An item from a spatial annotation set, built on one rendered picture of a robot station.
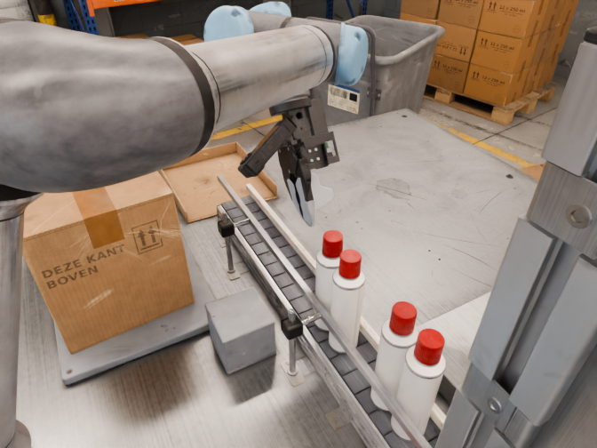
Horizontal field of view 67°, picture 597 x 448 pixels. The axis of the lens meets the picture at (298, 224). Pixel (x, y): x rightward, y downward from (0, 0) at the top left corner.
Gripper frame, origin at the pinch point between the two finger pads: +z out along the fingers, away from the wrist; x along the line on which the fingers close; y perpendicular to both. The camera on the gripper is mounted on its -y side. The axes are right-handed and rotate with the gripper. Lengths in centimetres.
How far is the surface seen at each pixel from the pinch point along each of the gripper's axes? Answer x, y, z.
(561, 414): -59, -14, 1
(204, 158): 72, 1, -16
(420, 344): -27.5, -0.3, 14.1
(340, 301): -9.7, -1.5, 12.3
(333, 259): -7.2, 0.1, 6.0
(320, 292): -2.8, -1.8, 12.1
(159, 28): 396, 60, -152
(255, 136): 259, 82, -27
